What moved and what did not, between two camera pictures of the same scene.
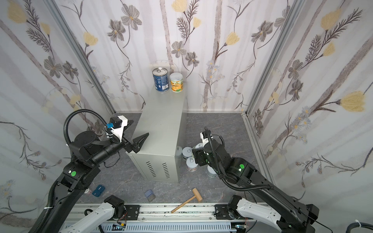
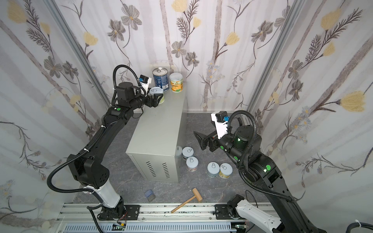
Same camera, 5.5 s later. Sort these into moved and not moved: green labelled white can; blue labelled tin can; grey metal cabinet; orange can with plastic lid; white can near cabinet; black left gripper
Moved: green labelled white can; black left gripper
Not moved: orange can with plastic lid; white can near cabinet; grey metal cabinet; blue labelled tin can
